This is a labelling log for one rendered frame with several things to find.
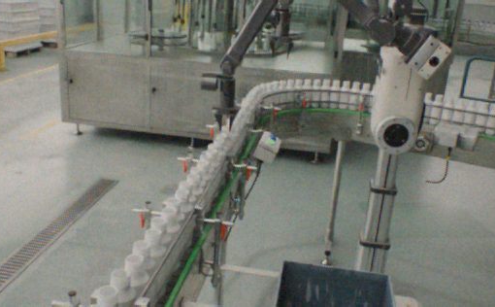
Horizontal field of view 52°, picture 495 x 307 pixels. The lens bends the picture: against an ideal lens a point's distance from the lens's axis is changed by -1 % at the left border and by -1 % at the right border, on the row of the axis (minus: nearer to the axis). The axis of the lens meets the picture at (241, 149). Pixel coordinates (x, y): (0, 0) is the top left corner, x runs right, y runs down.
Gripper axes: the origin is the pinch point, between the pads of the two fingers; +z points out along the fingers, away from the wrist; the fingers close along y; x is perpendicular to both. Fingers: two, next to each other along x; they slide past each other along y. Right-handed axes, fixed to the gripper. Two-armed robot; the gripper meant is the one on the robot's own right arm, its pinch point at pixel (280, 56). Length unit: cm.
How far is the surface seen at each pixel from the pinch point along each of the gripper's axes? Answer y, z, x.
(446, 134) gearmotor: -89, 39, -45
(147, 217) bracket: 25, 33, 103
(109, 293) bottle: 17, 25, 150
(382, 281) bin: -43, 47, 96
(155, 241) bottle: 14, 25, 129
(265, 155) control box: -1, 33, 40
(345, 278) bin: -32, 48, 96
